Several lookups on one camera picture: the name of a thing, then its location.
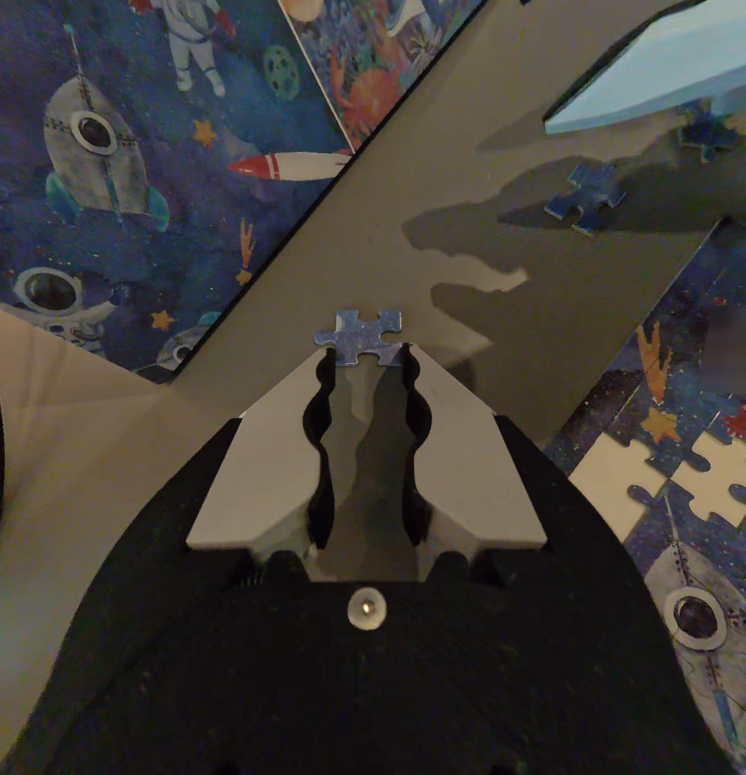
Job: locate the space jigsaw puzzle board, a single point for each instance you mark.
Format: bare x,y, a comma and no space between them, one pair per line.
681,545

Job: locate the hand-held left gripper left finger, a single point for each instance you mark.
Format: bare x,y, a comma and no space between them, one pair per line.
258,484

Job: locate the colourful jigsaw puzzle box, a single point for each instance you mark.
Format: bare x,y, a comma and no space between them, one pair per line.
137,151

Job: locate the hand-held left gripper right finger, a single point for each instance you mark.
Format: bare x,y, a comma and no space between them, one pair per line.
475,484

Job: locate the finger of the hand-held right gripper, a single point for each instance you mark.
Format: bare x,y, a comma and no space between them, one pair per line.
681,60

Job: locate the blue jigsaw puzzle piece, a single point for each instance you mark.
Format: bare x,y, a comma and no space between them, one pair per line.
360,336
709,136
587,197

